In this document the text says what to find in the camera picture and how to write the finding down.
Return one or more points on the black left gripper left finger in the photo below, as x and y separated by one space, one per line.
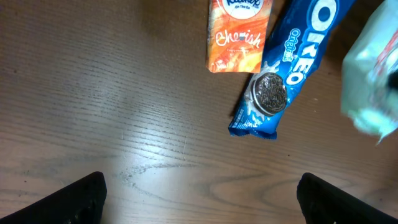
80 202

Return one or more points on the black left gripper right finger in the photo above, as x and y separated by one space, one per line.
322 202

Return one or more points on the mint green wipes pack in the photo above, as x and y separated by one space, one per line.
369 72

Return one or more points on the blue Oreo cookie pack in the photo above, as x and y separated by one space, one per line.
292 52

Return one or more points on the orange snack packet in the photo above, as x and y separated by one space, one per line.
237 35

